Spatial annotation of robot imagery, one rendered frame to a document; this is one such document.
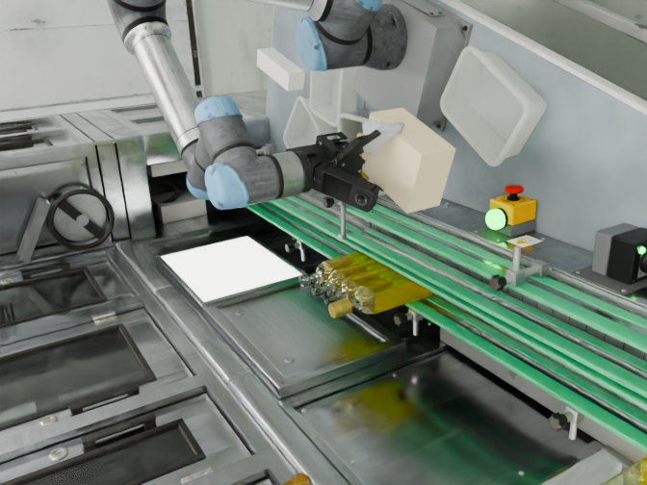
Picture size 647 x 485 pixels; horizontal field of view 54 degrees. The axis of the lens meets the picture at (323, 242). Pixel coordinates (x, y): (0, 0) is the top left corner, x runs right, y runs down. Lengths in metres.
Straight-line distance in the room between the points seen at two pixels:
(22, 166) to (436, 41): 1.39
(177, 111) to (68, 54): 3.82
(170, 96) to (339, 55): 0.41
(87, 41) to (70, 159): 2.83
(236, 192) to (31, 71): 4.05
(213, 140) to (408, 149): 0.33
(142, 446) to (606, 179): 1.04
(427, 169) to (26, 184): 1.50
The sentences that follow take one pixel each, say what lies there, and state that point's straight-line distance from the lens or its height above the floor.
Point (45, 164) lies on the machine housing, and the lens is 2.27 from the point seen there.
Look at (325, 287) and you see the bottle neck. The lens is 1.50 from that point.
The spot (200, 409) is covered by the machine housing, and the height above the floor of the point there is 1.47.
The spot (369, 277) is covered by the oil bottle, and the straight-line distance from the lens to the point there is 1.49.
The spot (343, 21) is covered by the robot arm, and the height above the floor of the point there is 1.06.
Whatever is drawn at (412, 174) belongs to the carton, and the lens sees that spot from 1.11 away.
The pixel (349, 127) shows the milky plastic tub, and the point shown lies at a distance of 1.85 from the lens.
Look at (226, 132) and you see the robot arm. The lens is 1.05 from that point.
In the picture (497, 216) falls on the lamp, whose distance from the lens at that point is 1.38.
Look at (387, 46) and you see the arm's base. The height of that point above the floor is 0.90.
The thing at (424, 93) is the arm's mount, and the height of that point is 0.85.
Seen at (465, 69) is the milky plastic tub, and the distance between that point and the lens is 1.46.
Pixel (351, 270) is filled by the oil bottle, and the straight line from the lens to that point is 1.53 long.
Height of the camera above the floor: 1.79
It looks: 27 degrees down
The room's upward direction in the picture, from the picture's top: 104 degrees counter-clockwise
